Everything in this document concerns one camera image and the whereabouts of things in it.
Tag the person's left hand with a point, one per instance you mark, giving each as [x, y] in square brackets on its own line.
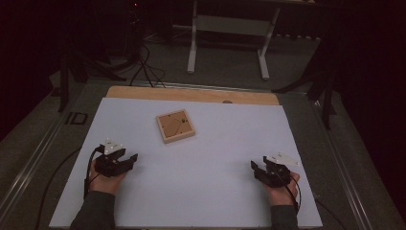
[103, 184]

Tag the metal floor rail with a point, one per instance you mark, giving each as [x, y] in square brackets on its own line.
[32, 166]
[346, 179]

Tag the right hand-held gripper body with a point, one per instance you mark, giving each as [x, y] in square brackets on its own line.
[274, 175]

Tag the white metal table frame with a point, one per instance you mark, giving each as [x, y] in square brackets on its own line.
[233, 25]

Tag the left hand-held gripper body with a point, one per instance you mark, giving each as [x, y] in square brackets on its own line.
[108, 167]

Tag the person's right hand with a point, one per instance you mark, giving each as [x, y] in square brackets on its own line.
[282, 195]

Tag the black tripod stand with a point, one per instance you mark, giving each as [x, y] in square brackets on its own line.
[63, 83]
[327, 102]

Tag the white table sheet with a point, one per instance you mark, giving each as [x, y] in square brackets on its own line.
[198, 179]

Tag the small wooden tray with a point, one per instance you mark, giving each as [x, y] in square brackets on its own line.
[175, 126]

